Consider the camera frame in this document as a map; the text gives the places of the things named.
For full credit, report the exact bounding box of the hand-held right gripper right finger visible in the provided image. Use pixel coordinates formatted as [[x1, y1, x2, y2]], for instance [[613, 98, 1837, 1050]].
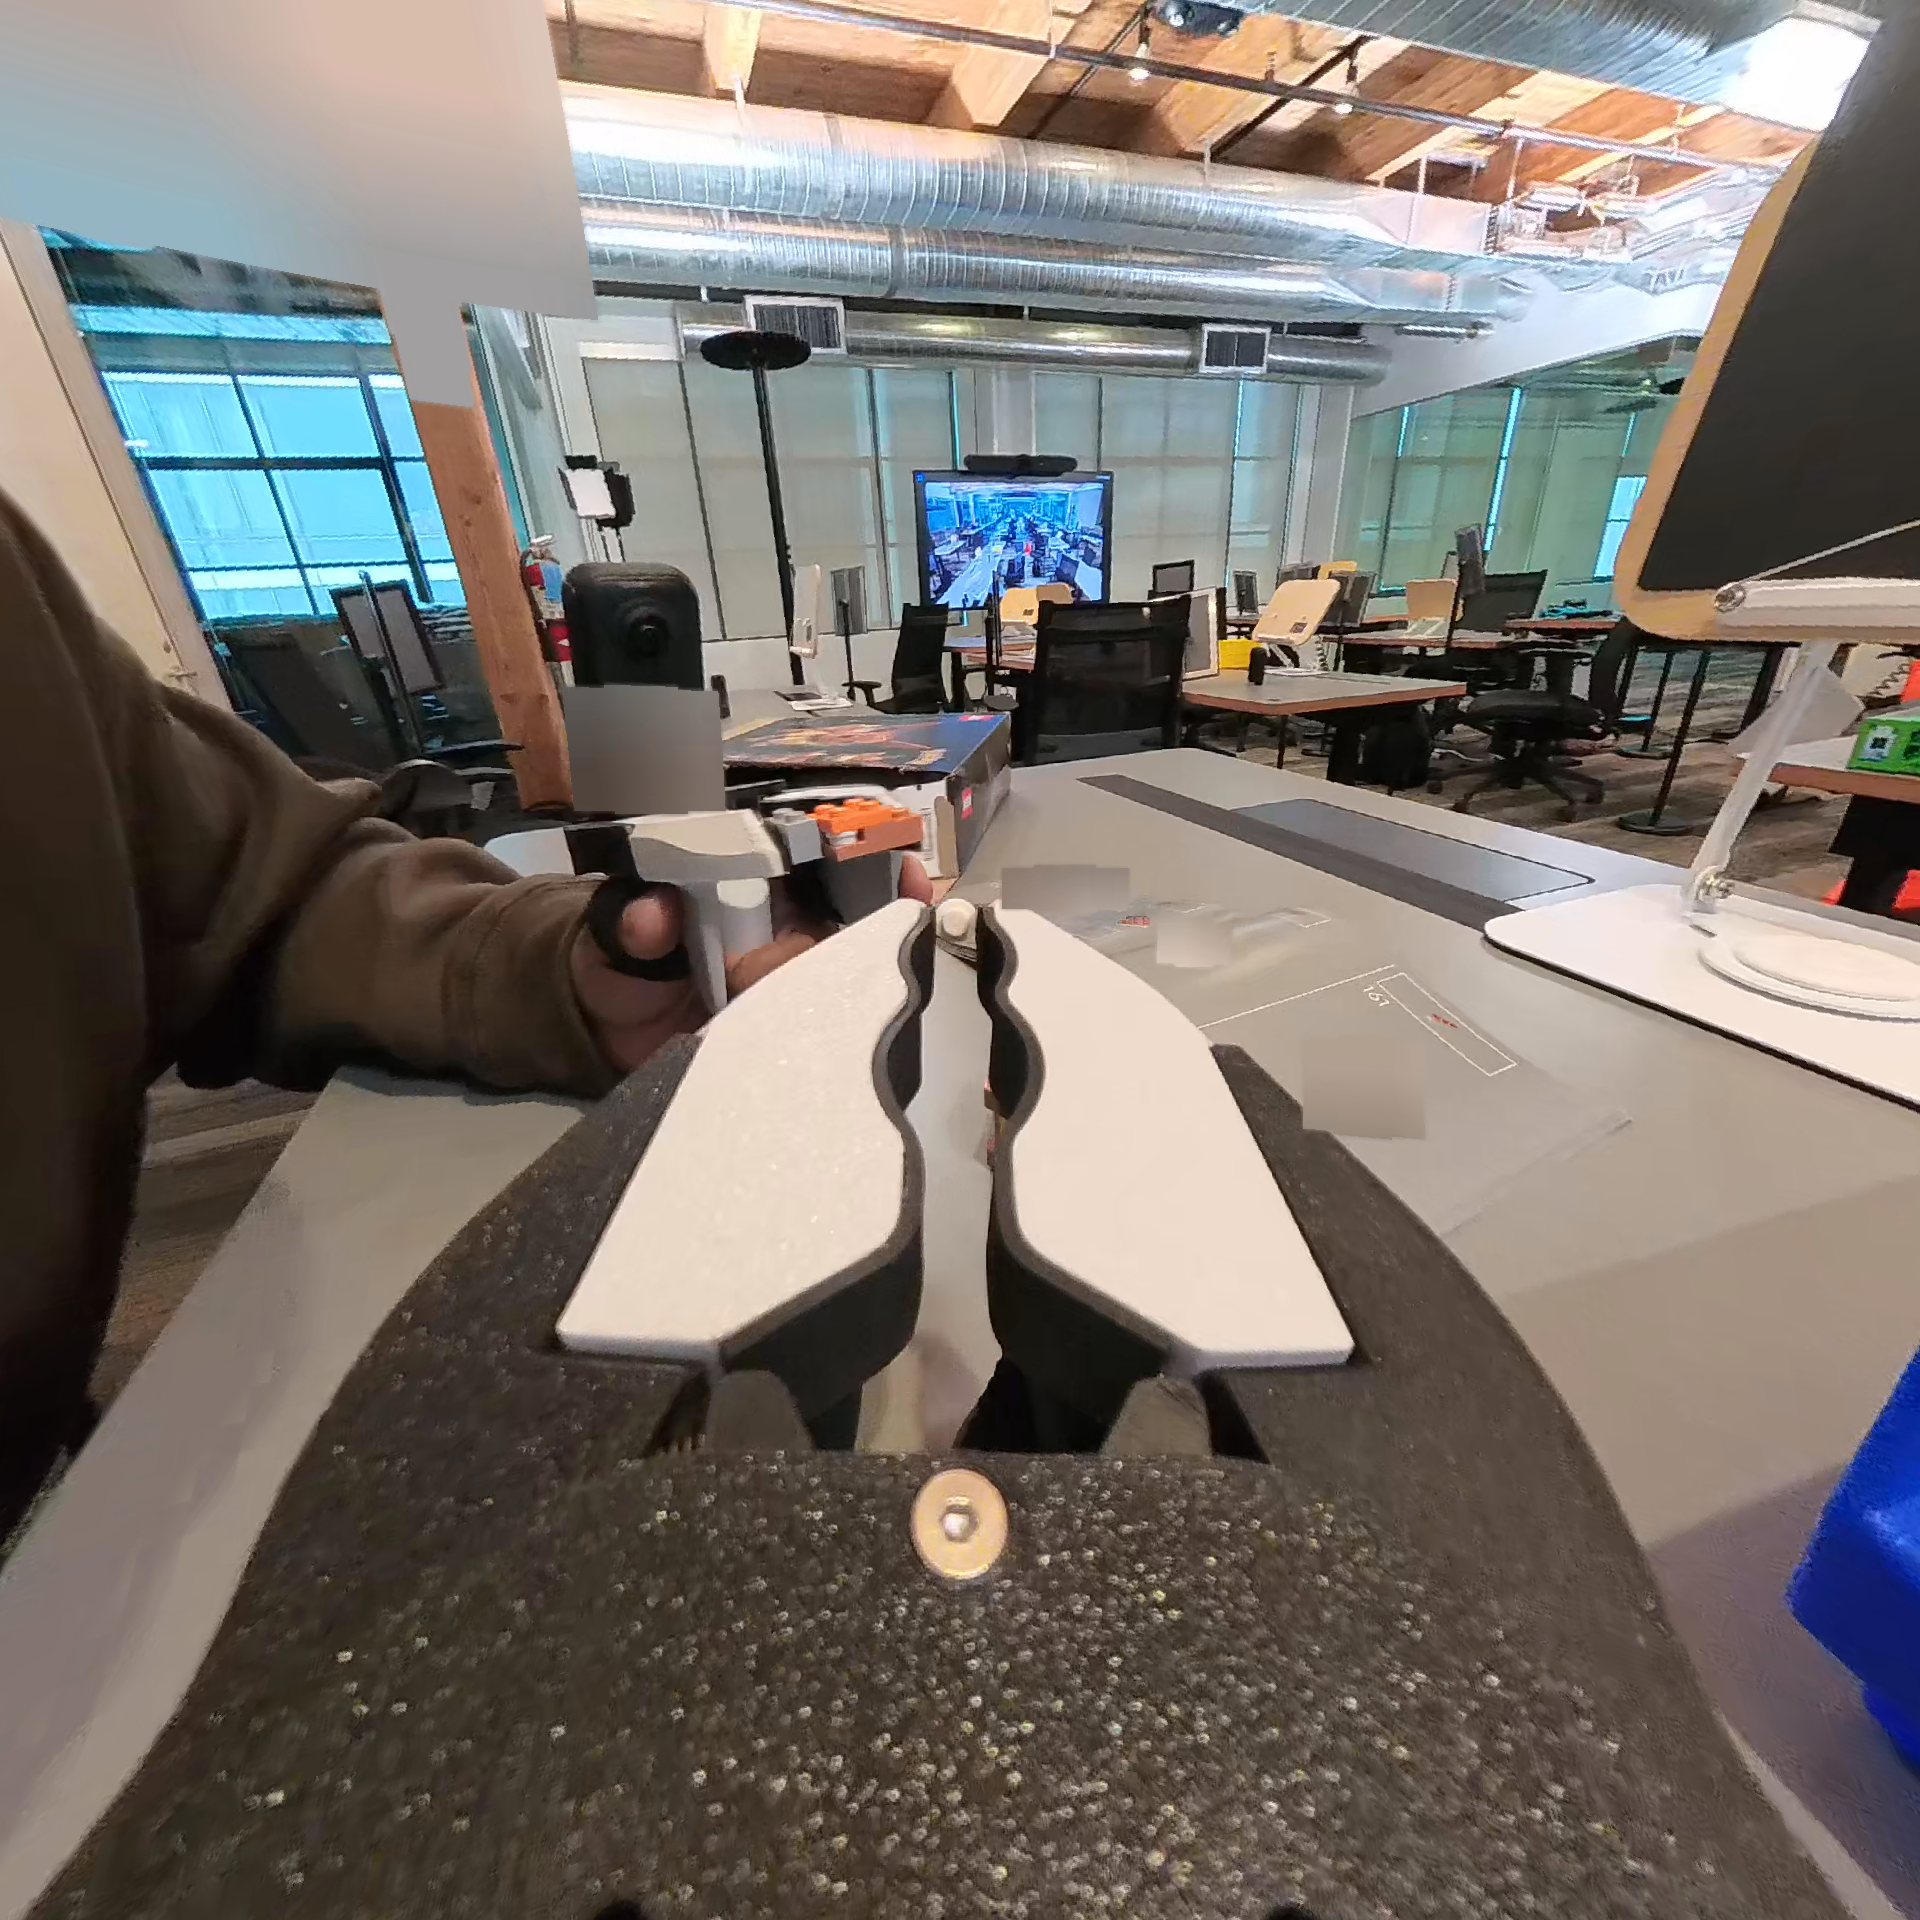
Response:
[[975, 902, 1357, 1384]]

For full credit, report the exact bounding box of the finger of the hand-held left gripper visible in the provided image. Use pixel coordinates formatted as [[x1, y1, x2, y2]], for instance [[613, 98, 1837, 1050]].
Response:
[[631, 806, 792, 890]]

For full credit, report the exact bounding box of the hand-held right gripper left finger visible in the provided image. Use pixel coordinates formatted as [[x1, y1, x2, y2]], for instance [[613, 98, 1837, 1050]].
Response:
[[556, 900, 936, 1376]]

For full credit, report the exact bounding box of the orange grey black brick cluster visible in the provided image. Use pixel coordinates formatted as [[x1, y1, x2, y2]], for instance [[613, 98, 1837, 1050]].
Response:
[[761, 797, 941, 925]]

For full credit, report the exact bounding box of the blue plastic bin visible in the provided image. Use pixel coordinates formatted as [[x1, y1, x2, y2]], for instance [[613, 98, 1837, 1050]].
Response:
[[1788, 1381, 1920, 1769]]

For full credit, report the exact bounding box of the person's left forearm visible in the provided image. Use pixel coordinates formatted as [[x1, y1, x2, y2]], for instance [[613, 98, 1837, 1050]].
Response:
[[0, 488, 623, 1554]]

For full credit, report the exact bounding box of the wooden-edged background desk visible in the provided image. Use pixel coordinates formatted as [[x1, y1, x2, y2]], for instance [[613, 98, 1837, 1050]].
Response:
[[1181, 667, 1466, 788]]

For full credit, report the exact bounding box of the grey desk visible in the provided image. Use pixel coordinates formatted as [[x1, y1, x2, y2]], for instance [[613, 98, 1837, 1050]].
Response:
[[0, 749, 1920, 1920]]

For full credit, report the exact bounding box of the person's left hand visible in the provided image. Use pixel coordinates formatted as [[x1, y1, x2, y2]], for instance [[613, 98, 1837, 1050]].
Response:
[[568, 885, 841, 1076]]

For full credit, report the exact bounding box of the black computer monitor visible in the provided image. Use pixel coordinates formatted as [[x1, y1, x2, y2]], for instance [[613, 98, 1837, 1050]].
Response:
[[334, 582, 448, 701]]

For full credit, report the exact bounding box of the black toy set box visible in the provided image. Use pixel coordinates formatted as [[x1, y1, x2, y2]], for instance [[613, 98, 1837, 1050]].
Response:
[[725, 710, 1010, 881]]

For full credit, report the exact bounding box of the black office chair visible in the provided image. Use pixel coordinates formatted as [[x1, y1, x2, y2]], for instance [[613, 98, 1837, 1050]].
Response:
[[1431, 566, 1609, 818], [1020, 596, 1190, 769], [847, 604, 958, 716]]

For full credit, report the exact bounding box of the white metal stand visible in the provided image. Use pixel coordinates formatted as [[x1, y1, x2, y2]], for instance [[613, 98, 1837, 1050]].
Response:
[[1485, 576, 1920, 1065]]

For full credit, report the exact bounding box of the wall television screen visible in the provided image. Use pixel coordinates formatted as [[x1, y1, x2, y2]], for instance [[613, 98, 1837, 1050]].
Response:
[[912, 469, 1116, 608]]

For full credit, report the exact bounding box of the silver ventilation duct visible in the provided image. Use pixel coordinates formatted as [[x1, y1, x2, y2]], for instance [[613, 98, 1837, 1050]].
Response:
[[562, 82, 1502, 301]]

